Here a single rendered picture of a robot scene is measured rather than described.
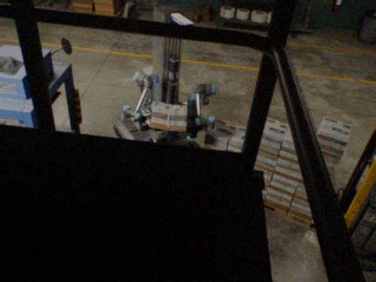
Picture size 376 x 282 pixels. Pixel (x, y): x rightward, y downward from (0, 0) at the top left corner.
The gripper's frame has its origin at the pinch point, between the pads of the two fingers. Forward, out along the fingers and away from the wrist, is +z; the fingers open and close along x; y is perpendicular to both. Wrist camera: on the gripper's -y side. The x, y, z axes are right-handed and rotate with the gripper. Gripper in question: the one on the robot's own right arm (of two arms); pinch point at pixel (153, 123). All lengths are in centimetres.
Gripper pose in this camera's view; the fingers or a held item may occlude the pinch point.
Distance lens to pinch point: 394.8
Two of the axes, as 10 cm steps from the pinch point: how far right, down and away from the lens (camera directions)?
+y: 1.2, -9.6, -2.6
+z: 9.9, 1.2, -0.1
